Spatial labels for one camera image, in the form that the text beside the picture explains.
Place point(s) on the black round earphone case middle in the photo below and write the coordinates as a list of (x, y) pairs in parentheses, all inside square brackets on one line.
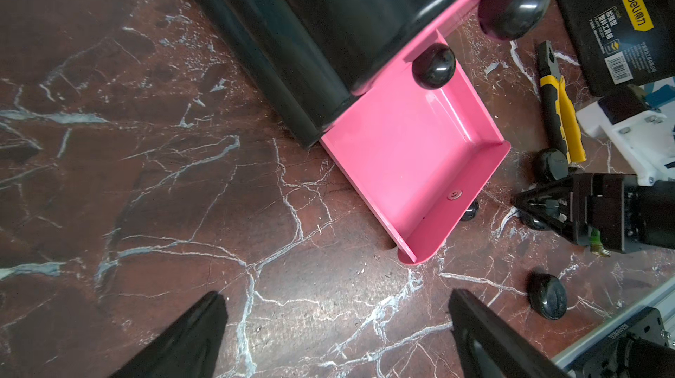
[(533, 223)]

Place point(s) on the pink bottom drawer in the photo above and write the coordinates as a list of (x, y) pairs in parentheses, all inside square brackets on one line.
[(418, 157)]

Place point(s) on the pink top drawer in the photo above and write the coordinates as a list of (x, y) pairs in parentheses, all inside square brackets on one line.
[(500, 20)]

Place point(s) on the yellow black toolbox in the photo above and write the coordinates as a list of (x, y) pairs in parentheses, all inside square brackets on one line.
[(621, 42)]

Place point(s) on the pink drawer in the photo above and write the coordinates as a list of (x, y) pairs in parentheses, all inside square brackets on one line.
[(500, 20), (427, 61), (418, 157)]

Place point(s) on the yellow handled pliers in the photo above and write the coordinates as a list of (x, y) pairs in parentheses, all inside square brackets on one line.
[(559, 115)]

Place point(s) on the black round earphone case front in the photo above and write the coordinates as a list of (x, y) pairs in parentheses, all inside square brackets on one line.
[(547, 295)]

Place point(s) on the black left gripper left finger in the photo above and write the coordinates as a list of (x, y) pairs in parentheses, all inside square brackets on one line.
[(189, 347)]

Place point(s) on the black round earphone case top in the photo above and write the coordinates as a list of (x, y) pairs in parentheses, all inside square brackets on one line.
[(550, 165)]

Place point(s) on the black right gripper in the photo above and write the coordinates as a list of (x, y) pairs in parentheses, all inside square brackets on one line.
[(625, 216)]

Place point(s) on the black round earphone case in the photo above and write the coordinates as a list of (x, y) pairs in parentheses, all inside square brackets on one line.
[(533, 223), (550, 165), (547, 295)]

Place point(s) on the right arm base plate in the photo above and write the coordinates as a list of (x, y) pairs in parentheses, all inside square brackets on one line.
[(639, 347)]

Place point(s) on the black pink drawer cabinet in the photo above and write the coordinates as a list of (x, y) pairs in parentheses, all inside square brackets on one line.
[(312, 59)]

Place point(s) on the aluminium front rail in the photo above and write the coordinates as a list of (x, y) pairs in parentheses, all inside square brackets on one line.
[(662, 299)]

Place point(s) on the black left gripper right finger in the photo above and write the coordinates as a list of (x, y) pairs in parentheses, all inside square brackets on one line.
[(488, 347)]

